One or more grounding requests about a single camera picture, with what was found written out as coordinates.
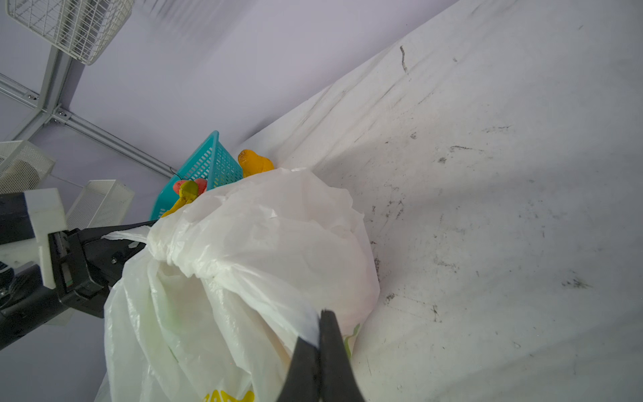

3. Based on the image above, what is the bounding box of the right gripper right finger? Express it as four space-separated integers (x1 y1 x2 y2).
319 310 365 402

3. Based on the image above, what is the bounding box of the beige cloth in shelf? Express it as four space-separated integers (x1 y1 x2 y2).
0 160 41 194

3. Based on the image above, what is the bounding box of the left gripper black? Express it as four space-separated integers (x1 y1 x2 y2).
1 221 155 349

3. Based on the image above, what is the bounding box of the white wire wall basket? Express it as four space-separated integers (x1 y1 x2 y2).
4 0 134 65

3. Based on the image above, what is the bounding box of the teal plastic basket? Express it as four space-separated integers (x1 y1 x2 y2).
150 131 243 220

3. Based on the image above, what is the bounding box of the upper white mesh shelf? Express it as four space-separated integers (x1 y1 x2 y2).
1 141 55 194

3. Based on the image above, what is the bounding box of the orange fake pear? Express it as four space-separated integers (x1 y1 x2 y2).
238 149 275 178

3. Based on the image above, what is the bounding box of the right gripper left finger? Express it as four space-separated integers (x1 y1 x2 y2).
276 338 320 402

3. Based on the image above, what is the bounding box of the aluminium frame rail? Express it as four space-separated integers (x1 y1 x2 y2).
1 47 175 178

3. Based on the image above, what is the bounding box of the yellow banana bunch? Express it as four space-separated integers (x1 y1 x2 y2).
162 180 199 218

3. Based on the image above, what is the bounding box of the white plastic bag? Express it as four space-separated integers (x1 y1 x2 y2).
98 169 380 401

